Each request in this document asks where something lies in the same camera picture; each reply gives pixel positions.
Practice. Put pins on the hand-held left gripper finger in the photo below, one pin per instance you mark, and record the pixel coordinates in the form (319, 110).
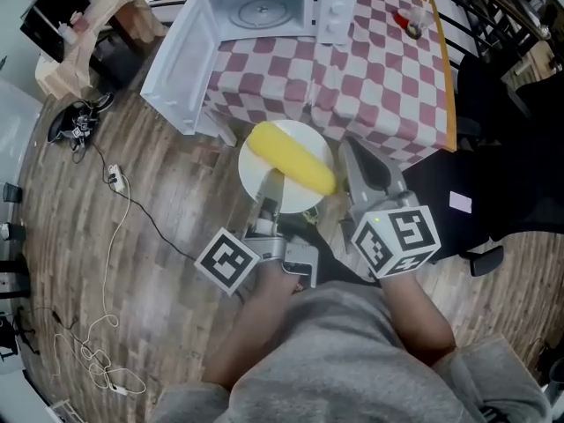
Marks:
(272, 188)

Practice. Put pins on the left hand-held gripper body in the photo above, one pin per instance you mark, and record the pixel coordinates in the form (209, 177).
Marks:
(260, 247)

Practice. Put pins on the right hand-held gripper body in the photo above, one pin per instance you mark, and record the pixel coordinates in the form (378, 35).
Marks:
(388, 218)

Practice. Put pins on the yellow corn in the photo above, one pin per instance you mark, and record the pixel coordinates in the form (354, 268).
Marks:
(288, 156)

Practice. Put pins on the white round plate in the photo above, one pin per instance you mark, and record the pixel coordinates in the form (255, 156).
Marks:
(304, 148)

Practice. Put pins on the white microwave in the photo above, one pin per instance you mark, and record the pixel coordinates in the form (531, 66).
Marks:
(247, 38)

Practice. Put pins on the person's left forearm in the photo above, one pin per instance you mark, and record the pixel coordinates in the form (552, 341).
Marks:
(251, 324)

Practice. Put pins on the person's right forearm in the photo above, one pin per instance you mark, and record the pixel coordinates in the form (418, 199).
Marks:
(414, 315)

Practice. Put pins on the black office chair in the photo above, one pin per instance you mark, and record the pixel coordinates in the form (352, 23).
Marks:
(489, 165)

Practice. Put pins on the red white checkered tablecloth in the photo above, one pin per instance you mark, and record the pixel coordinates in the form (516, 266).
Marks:
(335, 77)

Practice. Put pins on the person's grey shirt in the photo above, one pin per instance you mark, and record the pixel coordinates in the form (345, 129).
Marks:
(352, 359)

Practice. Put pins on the white power strip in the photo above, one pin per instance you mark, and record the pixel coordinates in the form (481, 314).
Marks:
(115, 177)

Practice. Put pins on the wooden table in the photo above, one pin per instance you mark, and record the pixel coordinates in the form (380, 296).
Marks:
(444, 60)

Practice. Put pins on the clear plastic cup with straw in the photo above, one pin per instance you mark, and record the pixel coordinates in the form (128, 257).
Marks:
(416, 21)

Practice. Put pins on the beige cloth covered table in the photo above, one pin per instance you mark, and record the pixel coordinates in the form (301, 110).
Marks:
(92, 38)

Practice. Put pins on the white squeeze bottle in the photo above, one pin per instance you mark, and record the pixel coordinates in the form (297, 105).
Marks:
(66, 31)

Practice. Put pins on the black monitor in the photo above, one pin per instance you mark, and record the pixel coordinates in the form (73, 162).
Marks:
(53, 16)

